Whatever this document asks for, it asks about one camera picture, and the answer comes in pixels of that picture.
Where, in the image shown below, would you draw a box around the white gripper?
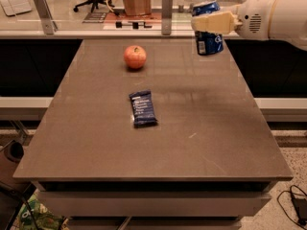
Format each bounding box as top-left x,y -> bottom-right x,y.
191,0 -> 272,40

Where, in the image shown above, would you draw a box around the blue pepsi can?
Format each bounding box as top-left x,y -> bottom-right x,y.
192,1 -> 224,56

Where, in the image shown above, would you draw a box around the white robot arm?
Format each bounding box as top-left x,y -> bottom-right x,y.
191,0 -> 307,50

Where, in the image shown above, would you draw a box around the red apple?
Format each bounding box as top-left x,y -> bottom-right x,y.
124,45 -> 147,69

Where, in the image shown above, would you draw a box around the blue snack bar wrapper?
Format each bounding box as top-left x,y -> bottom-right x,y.
129,90 -> 157,127

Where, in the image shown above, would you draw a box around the grey table drawer base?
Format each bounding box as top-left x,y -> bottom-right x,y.
32,179 -> 277,230

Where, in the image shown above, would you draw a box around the green patterned bag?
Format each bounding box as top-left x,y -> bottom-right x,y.
18,196 -> 64,230

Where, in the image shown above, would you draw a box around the middle metal glass post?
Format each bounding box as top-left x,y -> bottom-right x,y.
161,0 -> 173,35

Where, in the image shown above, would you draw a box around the metal glass post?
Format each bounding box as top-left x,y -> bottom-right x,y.
34,0 -> 58,35
161,0 -> 173,35

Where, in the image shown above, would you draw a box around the left metal glass post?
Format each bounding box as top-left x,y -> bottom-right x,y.
34,0 -> 58,35

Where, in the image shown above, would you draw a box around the black power adapter with cable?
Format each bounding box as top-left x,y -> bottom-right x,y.
276,185 -> 307,230

